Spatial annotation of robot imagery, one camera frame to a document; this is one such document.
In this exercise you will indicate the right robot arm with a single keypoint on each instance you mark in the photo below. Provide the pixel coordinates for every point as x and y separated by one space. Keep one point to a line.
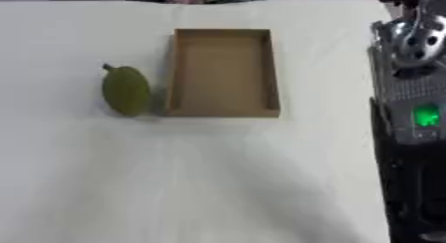
413 121

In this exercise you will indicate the tan cardboard box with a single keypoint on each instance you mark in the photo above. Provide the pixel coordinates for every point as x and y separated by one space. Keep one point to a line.
223 72

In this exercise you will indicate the green toy fruit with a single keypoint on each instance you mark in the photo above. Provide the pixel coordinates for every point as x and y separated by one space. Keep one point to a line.
126 89

